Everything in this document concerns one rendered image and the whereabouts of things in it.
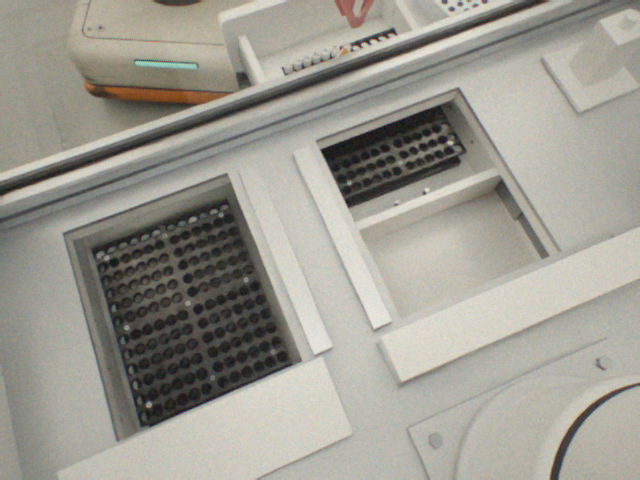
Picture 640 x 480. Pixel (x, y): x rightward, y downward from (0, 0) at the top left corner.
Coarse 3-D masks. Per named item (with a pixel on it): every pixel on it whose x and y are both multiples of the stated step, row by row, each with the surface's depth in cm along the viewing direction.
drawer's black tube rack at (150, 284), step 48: (144, 240) 67; (192, 240) 64; (240, 240) 64; (144, 288) 62; (192, 288) 62; (240, 288) 62; (144, 336) 60; (192, 336) 60; (240, 336) 60; (144, 384) 58; (192, 384) 58; (240, 384) 58
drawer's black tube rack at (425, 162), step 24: (408, 120) 70; (432, 120) 73; (336, 144) 72; (360, 144) 72; (384, 144) 68; (408, 144) 68; (432, 144) 72; (456, 144) 69; (336, 168) 70; (360, 168) 67; (384, 168) 67; (408, 168) 70; (432, 168) 71; (360, 192) 66; (384, 192) 69
